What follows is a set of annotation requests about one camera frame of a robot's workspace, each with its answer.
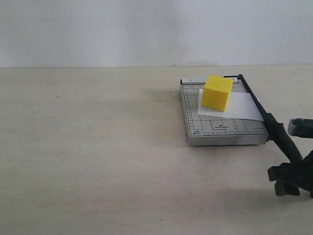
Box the yellow foam cube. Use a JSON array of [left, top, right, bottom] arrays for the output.
[[201, 75, 233, 112]]

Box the white paper sheet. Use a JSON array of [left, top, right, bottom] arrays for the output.
[[198, 89, 264, 121]]

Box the grey robot arm joint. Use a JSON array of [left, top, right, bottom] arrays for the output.
[[287, 118, 313, 139]]

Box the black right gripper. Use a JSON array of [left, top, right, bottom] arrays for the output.
[[268, 152, 313, 196]]

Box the grey paper cutter base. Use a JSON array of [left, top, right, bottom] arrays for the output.
[[180, 78, 268, 146]]

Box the black cutter blade arm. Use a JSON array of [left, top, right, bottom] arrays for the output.
[[224, 74, 303, 163]]

